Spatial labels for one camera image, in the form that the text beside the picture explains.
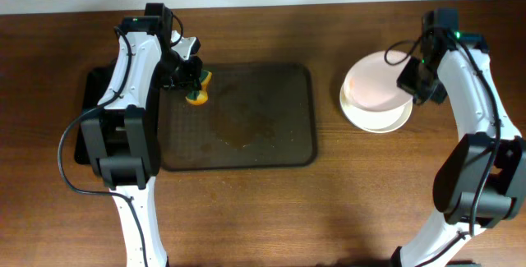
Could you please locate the brown serving tray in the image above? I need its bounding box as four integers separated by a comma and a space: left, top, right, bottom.
158, 63, 318, 173

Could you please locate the black plastic tray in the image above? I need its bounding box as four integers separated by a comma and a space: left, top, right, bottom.
73, 64, 160, 165

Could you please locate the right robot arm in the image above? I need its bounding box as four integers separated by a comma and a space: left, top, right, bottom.
390, 28, 525, 266

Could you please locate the green and yellow sponge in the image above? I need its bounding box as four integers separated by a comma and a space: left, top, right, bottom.
185, 70, 212, 106

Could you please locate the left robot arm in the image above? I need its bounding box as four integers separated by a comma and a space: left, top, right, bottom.
79, 15, 212, 266

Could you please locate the white plate top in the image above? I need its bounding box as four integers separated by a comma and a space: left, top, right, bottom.
343, 50, 412, 112

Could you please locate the white plate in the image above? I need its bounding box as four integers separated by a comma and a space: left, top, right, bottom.
339, 87, 413, 134
343, 50, 412, 112

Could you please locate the white plate bottom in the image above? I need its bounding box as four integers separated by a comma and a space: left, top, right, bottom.
339, 87, 413, 134

